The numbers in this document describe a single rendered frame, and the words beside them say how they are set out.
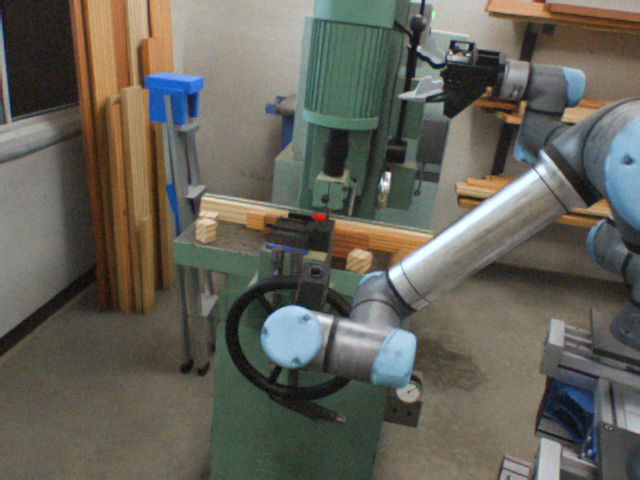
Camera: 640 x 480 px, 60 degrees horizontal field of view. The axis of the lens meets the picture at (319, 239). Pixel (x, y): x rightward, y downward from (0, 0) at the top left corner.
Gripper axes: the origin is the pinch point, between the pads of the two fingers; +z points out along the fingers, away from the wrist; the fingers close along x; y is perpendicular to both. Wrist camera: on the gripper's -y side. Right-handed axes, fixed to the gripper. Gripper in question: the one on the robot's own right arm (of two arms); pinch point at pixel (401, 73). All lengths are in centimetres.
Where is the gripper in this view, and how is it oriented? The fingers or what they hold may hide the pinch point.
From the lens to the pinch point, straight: 121.4
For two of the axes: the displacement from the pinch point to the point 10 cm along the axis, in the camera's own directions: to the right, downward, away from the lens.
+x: -2.0, 8.4, -5.0
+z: -9.8, -1.7, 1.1
